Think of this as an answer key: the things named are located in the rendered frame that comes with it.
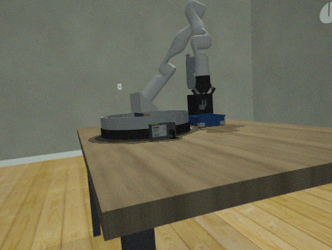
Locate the blue crate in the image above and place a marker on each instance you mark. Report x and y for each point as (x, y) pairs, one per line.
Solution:
(201, 120)

